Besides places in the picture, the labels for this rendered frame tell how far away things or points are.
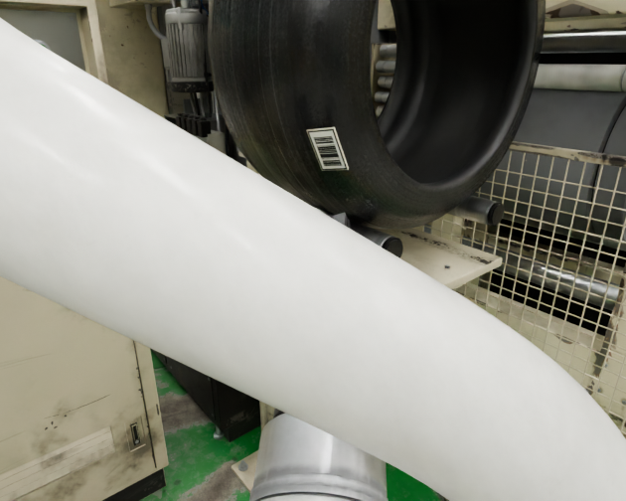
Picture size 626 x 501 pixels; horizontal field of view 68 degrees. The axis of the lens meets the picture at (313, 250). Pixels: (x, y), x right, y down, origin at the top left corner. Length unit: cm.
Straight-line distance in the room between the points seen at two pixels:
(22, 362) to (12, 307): 13
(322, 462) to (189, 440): 140
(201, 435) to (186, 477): 17
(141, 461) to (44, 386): 38
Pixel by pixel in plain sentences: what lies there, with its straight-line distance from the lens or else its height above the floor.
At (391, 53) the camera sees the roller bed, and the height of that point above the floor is 117.
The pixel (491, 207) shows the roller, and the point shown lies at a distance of 89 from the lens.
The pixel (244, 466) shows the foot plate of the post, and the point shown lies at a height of 2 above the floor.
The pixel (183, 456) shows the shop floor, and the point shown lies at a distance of 165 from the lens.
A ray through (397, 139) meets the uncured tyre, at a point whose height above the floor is 100.
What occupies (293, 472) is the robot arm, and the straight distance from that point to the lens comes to 31.
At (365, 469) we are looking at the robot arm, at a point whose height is 92.
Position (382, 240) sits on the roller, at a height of 92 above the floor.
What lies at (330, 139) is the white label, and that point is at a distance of 58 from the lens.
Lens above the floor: 116
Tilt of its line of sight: 22 degrees down
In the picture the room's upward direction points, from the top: straight up
